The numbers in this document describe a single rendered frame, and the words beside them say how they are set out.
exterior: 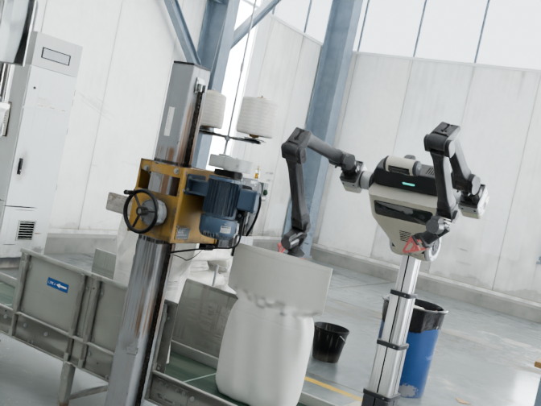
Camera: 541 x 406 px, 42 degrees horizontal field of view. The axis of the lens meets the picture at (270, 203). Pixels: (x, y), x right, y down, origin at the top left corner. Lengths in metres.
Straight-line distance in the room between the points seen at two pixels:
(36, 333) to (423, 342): 2.69
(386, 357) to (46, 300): 1.72
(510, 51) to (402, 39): 1.73
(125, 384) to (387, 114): 9.14
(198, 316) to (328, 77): 8.61
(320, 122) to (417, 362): 7.25
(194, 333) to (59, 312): 0.70
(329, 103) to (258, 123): 8.95
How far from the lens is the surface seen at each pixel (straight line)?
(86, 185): 8.14
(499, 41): 11.40
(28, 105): 6.67
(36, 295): 3.77
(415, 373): 5.20
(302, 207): 3.11
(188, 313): 3.77
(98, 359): 3.47
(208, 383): 3.32
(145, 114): 8.63
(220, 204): 2.81
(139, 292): 2.97
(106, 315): 3.43
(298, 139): 2.96
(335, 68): 11.93
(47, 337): 3.71
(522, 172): 10.93
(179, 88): 2.91
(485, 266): 10.99
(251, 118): 2.92
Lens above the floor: 1.42
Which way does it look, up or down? 3 degrees down
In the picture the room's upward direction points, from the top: 12 degrees clockwise
